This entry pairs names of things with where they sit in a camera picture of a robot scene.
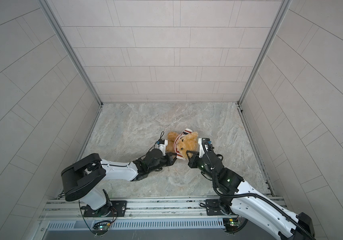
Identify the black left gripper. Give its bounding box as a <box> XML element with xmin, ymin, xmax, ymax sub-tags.
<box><xmin>146</xmin><ymin>153</ymin><xmax>180</xmax><ymax>174</ymax></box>

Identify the tan plush teddy bear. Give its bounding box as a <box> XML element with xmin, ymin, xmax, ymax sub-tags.
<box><xmin>166</xmin><ymin>129</ymin><xmax>199</xmax><ymax>160</ymax></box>

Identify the red white striped knit sweater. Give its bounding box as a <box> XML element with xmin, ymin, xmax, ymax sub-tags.
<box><xmin>174</xmin><ymin>129</ymin><xmax>198</xmax><ymax>160</ymax></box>

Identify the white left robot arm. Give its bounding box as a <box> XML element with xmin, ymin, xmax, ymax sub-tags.
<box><xmin>61</xmin><ymin>149</ymin><xmax>177</xmax><ymax>217</ymax></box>

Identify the white ventilation grille strip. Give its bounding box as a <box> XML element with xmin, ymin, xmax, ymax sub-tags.
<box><xmin>47</xmin><ymin>218</ymin><xmax>225</xmax><ymax>231</ymax></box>

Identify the right circuit board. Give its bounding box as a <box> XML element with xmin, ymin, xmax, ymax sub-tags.
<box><xmin>223</xmin><ymin>218</ymin><xmax>240</xmax><ymax>234</ymax></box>

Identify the circuit board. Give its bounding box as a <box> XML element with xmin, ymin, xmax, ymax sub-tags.
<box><xmin>223</xmin><ymin>218</ymin><xmax>240</xmax><ymax>234</ymax></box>
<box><xmin>92</xmin><ymin>220</ymin><xmax>112</xmax><ymax>236</ymax></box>

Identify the left circuit board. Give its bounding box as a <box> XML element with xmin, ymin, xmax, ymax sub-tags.
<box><xmin>92</xmin><ymin>220</ymin><xmax>112</xmax><ymax>236</ymax></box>

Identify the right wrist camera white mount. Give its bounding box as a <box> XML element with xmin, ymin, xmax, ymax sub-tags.
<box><xmin>198</xmin><ymin>138</ymin><xmax>212</xmax><ymax>158</ymax></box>

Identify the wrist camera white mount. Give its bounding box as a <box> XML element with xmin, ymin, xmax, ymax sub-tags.
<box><xmin>198</xmin><ymin>138</ymin><xmax>212</xmax><ymax>158</ymax></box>
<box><xmin>156</xmin><ymin>139</ymin><xmax>168</xmax><ymax>156</ymax></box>

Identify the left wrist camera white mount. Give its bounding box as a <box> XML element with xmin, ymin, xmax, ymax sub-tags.
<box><xmin>156</xmin><ymin>139</ymin><xmax>168</xmax><ymax>156</ymax></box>

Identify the black corrugated cable conduit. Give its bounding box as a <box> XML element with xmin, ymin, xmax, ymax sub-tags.
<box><xmin>201</xmin><ymin>140</ymin><xmax>316</xmax><ymax>240</ymax></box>

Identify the thin black left cable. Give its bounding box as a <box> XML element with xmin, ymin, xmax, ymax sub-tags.
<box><xmin>145</xmin><ymin>131</ymin><xmax>165</xmax><ymax>157</ymax></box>

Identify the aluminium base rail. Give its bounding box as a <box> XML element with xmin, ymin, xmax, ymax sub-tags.
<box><xmin>39</xmin><ymin>196</ymin><xmax>286</xmax><ymax>221</ymax></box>

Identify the aluminium corner post right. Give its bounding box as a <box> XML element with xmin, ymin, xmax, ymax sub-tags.
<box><xmin>237</xmin><ymin>0</ymin><xmax>292</xmax><ymax>105</ymax></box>

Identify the aluminium corner post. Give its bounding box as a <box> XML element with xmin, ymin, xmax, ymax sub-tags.
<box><xmin>37</xmin><ymin>0</ymin><xmax>103</xmax><ymax>106</ymax></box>
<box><xmin>237</xmin><ymin>0</ymin><xmax>292</xmax><ymax>105</ymax></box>

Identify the aluminium corner post left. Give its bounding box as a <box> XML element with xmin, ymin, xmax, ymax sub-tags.
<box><xmin>37</xmin><ymin>0</ymin><xmax>103</xmax><ymax>106</ymax></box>

